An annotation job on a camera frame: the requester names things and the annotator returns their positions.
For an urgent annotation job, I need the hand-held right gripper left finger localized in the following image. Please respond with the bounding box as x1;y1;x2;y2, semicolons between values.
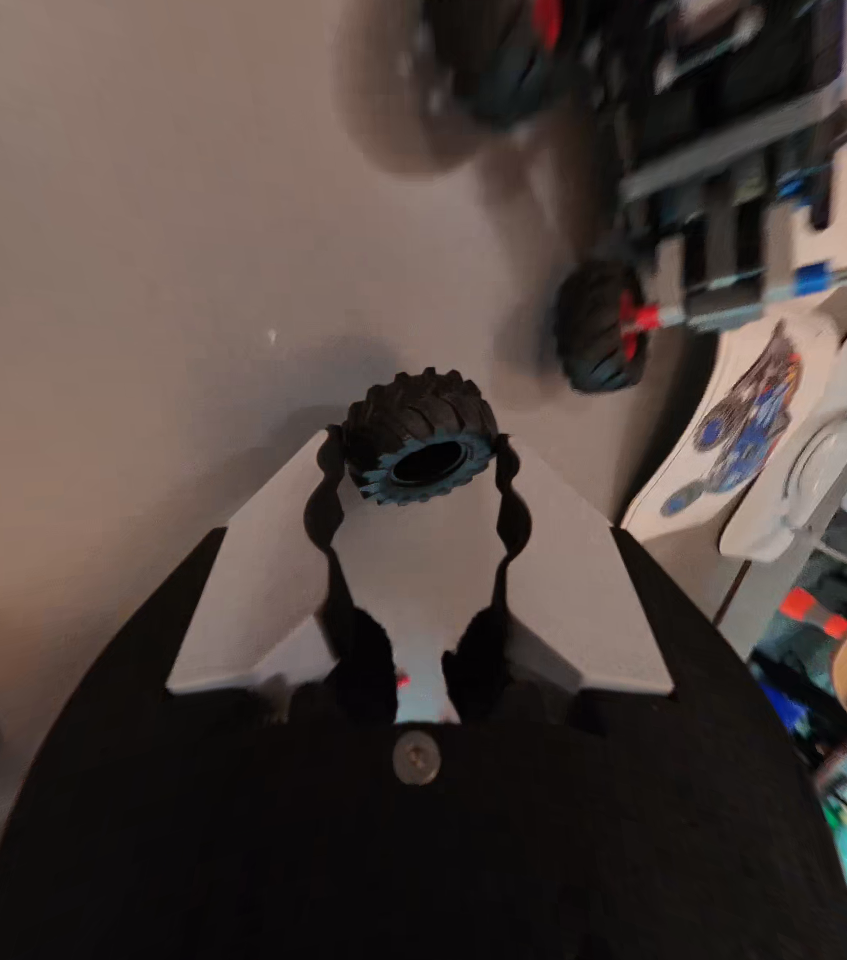
165;426;400;723

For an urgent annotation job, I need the lego instruction booklet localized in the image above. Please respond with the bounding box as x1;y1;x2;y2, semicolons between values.
620;0;847;558

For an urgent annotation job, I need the black lego tire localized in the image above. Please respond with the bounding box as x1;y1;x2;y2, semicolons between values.
339;366;501;509

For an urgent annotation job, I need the blue and black lego truck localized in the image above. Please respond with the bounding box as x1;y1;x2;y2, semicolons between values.
416;0;847;396

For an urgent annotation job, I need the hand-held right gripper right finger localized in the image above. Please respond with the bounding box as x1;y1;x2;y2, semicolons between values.
440;437;677;723

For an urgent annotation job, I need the white booklet clip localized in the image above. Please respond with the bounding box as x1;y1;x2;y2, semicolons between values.
718;317;847;565

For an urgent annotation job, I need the orange plastic piece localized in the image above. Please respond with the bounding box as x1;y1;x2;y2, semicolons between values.
778;587;847;640

